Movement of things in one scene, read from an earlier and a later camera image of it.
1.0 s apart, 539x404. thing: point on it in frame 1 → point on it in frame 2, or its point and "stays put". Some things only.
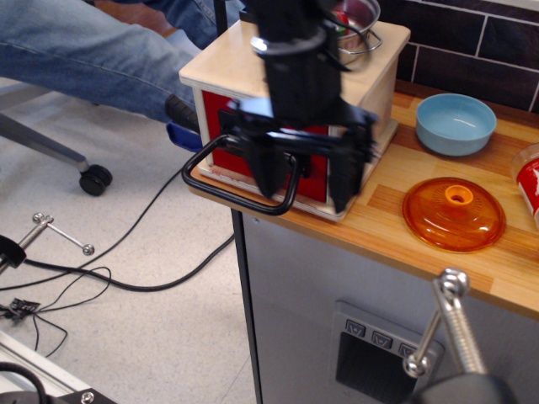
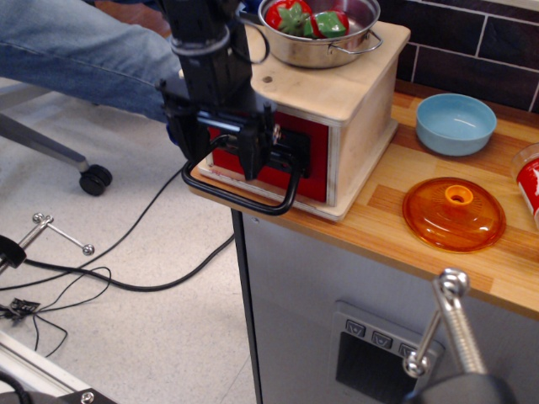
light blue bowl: x=455 y=124 stays put
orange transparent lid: x=454 y=215 stays put
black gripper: x=306 y=109 → x=218 y=87
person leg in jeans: x=79 y=45 stays put
